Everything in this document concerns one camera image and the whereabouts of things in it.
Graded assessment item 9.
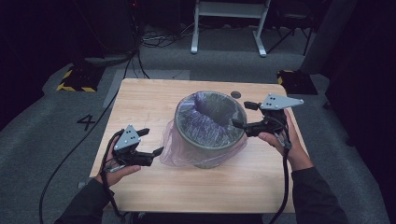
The black equipment cabinet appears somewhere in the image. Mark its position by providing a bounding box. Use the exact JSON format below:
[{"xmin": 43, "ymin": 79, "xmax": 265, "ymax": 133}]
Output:
[{"xmin": 74, "ymin": 0, "xmax": 138, "ymax": 66}]

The long black floor cable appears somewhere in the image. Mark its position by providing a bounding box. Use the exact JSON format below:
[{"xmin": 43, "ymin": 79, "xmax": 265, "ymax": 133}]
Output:
[{"xmin": 38, "ymin": 46, "xmax": 140, "ymax": 224}]

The grey curtain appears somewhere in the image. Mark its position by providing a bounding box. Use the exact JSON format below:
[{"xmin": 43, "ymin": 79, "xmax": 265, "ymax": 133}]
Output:
[{"xmin": 299, "ymin": 0, "xmax": 359, "ymax": 76}]

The person's left hand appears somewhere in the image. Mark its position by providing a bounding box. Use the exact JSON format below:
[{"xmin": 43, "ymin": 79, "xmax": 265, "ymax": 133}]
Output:
[{"xmin": 94, "ymin": 136, "xmax": 142, "ymax": 188}]

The person's right hand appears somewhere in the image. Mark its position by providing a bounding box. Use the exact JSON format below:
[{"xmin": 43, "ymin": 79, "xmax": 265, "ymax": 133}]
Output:
[{"xmin": 258, "ymin": 108, "xmax": 314, "ymax": 173}]

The bundle of floor cables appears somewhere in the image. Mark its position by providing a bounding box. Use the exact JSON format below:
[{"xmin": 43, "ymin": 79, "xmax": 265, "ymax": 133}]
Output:
[{"xmin": 139, "ymin": 22, "xmax": 194, "ymax": 49}]

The black yellow striped floor plate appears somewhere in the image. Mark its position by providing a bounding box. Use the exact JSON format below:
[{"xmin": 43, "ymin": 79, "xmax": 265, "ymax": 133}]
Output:
[
  {"xmin": 276, "ymin": 69, "xmax": 318, "ymax": 96},
  {"xmin": 56, "ymin": 64, "xmax": 106, "ymax": 93}
]

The hand-held gripper cable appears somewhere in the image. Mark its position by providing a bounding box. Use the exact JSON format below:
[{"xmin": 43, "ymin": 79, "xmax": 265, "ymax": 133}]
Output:
[
  {"xmin": 268, "ymin": 116, "xmax": 292, "ymax": 224},
  {"xmin": 99, "ymin": 129, "xmax": 126, "ymax": 219}
]

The black tripod stand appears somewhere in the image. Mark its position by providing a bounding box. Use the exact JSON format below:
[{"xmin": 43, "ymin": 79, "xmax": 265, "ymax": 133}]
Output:
[{"xmin": 265, "ymin": 0, "xmax": 316, "ymax": 57}]

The green ribbed trash bin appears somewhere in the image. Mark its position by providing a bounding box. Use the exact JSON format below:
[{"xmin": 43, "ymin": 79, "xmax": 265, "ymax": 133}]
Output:
[{"xmin": 174, "ymin": 91, "xmax": 248, "ymax": 170}]

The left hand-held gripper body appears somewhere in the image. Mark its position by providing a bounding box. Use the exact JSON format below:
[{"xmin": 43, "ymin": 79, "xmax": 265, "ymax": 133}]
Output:
[{"xmin": 113, "ymin": 124, "xmax": 154, "ymax": 167}]

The right hand-held gripper cable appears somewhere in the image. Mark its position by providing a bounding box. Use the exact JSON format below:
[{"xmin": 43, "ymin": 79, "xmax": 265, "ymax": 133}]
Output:
[{"xmin": 268, "ymin": 116, "xmax": 292, "ymax": 224}]

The left hand-held gripper cable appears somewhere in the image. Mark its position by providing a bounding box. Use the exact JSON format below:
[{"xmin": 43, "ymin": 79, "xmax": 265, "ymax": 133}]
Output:
[{"xmin": 99, "ymin": 129, "xmax": 126, "ymax": 219}]

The purple plastic trash bag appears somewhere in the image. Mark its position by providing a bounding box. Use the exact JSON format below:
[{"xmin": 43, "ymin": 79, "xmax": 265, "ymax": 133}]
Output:
[{"xmin": 159, "ymin": 91, "xmax": 249, "ymax": 168}]

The white metal stand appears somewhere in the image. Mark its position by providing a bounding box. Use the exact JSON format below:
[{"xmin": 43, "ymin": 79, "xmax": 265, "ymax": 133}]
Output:
[{"xmin": 190, "ymin": 0, "xmax": 272, "ymax": 58}]

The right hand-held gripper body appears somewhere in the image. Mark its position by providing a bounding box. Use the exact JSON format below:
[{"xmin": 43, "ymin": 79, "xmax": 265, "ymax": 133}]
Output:
[{"xmin": 246, "ymin": 92, "xmax": 305, "ymax": 138}]

